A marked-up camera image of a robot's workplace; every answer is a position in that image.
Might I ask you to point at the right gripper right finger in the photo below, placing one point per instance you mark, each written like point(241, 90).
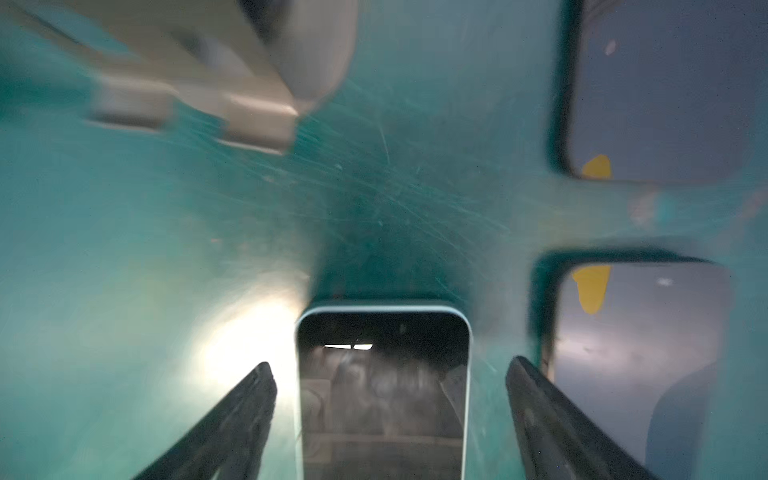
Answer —
point(555, 438)

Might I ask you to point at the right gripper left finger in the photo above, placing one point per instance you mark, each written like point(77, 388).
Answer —
point(229, 441)

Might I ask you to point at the phone dark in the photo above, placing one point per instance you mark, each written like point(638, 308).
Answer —
point(383, 390)
point(636, 347)

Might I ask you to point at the phone white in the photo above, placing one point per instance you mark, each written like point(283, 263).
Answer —
point(666, 91)

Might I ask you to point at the round stand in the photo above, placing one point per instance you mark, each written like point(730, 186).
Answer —
point(257, 66)

